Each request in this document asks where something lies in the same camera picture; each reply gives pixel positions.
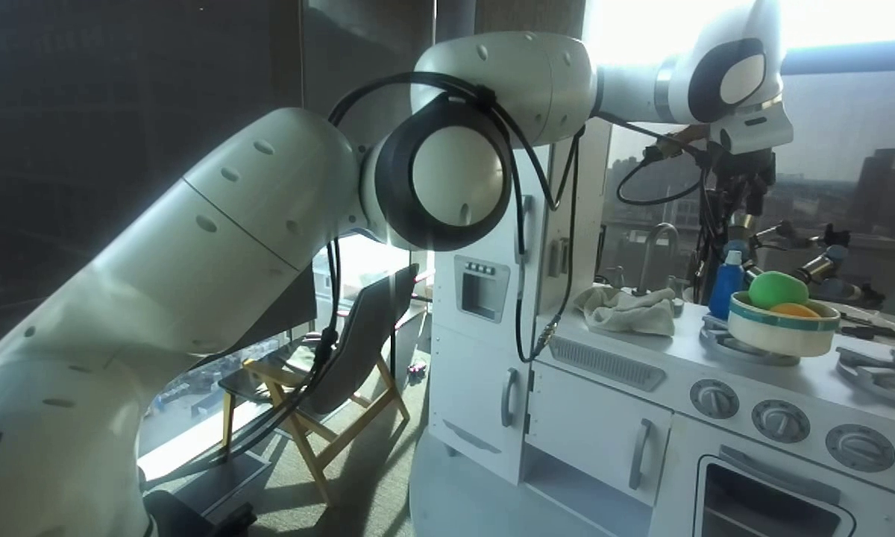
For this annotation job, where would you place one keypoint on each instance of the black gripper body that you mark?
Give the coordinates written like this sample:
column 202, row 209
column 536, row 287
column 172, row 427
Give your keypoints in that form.
column 743, row 181

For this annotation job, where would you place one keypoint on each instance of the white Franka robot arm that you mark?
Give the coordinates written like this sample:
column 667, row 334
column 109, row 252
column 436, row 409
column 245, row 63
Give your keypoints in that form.
column 218, row 249

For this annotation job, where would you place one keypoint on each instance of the silver toy faucet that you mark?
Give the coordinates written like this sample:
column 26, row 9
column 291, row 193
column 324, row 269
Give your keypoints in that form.
column 659, row 243

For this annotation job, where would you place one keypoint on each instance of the yellow toy in pot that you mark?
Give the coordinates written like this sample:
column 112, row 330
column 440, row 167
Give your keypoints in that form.
column 798, row 312

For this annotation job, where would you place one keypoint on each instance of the cream pot with teal rim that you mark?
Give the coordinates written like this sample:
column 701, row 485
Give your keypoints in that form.
column 782, row 334

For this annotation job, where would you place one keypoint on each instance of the white toy kitchen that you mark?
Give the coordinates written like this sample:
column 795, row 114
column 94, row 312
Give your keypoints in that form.
column 488, row 399

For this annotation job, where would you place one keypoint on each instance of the dark background equipment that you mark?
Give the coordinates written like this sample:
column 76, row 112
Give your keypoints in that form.
column 824, row 263

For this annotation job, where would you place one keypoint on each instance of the white crumpled cloth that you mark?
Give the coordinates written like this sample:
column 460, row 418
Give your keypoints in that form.
column 628, row 312

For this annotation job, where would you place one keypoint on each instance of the grey stove knob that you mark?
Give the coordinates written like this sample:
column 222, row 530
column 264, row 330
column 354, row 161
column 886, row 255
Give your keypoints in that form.
column 782, row 422
column 862, row 449
column 718, row 400

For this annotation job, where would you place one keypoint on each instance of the silver metal utensil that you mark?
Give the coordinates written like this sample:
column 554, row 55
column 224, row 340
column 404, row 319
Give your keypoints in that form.
column 880, row 373

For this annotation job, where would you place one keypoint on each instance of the wooden folding chair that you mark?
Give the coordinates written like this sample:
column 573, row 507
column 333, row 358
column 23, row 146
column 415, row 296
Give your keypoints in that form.
column 337, row 376

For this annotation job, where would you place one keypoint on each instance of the dark roller blind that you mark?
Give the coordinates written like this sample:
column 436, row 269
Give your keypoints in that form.
column 119, row 91

